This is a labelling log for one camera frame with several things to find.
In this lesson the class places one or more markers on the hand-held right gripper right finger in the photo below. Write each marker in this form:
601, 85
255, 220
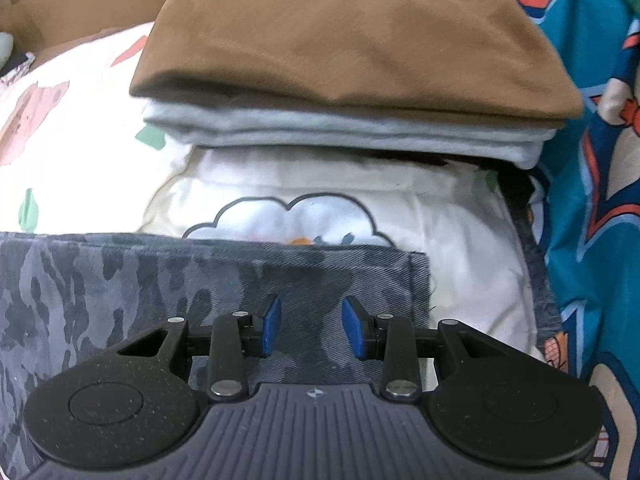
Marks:
352, 327

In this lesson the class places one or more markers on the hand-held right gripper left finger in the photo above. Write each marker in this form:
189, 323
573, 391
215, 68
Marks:
272, 322

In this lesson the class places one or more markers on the grey camouflage pants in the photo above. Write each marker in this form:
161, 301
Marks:
150, 285

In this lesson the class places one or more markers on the black folded garment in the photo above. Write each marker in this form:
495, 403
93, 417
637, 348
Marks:
400, 159

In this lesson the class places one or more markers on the white folded garment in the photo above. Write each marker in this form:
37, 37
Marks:
350, 130

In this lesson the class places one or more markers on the cream bear print blanket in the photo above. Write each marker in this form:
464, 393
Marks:
75, 160

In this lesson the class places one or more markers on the teal cartoon print blanket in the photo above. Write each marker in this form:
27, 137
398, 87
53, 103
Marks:
590, 160

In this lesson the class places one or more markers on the brown folded garment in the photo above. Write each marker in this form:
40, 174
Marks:
350, 35

